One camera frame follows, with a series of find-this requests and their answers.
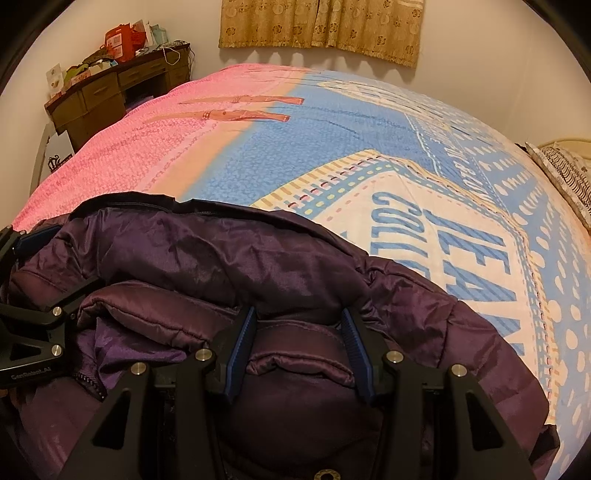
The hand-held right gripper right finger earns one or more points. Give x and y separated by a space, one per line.
359 357

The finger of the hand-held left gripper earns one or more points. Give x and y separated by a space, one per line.
33 240
51 300

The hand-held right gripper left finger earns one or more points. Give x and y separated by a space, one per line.
241 355

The purple quilted jacket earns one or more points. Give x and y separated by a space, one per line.
184 258

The white paper bag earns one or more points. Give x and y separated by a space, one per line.
57 154

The brown wooden desk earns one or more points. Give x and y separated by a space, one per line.
92 99

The white card box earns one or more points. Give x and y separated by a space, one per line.
54 81

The green cloth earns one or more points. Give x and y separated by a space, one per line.
77 70

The red gift bag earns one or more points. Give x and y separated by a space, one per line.
122 41

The pink and blue printed bedsheet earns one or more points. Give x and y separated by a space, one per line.
323 138

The patterned pillow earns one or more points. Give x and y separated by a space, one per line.
565 175

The cream wooden headboard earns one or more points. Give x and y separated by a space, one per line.
570 141

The beige floral window curtain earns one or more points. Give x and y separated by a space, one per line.
323 27

